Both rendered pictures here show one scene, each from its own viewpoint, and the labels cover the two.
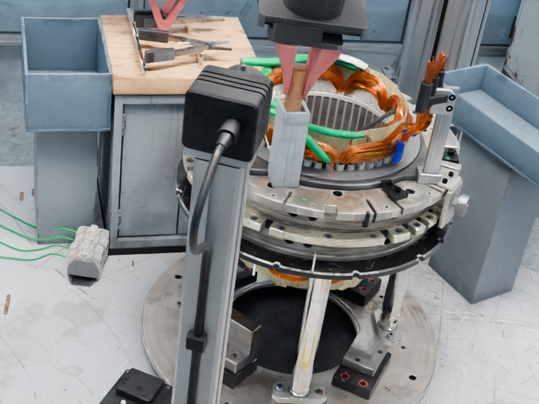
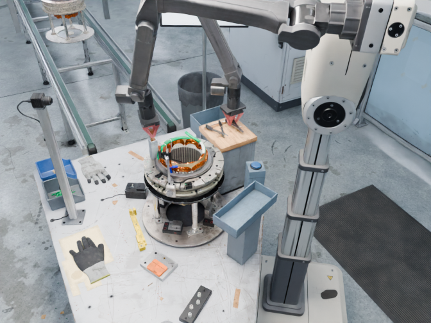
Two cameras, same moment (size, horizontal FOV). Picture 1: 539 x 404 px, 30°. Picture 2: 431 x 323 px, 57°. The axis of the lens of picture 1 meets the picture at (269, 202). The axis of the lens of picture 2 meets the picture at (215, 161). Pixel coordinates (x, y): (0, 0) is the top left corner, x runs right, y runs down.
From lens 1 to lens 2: 1.60 m
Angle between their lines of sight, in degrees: 60
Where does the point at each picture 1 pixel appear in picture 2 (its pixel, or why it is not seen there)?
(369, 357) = (171, 225)
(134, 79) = (201, 129)
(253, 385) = not seen: hidden behind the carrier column
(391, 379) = (173, 236)
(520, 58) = not seen: outside the picture
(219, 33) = (242, 135)
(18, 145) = (365, 177)
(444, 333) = (207, 249)
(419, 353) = (188, 241)
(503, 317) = (224, 264)
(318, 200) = (147, 164)
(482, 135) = (235, 201)
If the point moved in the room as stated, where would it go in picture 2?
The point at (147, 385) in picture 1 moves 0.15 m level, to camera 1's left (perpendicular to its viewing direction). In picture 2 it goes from (140, 187) to (138, 166)
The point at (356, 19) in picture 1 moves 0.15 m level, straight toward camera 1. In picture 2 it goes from (145, 122) to (103, 125)
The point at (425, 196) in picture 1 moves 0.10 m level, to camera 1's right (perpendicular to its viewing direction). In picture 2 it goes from (161, 182) to (164, 200)
